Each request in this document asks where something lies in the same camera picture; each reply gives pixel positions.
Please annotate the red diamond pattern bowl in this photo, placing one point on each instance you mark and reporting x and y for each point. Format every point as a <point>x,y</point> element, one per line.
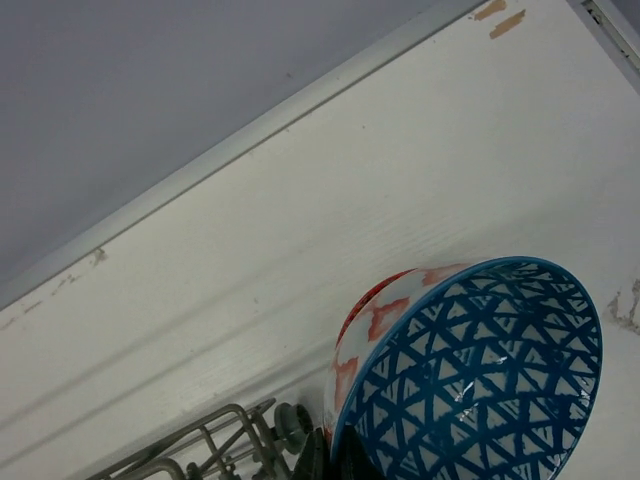
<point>473,370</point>

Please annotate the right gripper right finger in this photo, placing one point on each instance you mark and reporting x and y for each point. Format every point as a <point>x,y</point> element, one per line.
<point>354,462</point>

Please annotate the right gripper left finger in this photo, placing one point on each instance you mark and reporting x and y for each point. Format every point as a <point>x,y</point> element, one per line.
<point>313,462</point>

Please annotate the grey wire dish rack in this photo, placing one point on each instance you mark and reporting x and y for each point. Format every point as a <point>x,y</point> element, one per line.
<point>231,442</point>

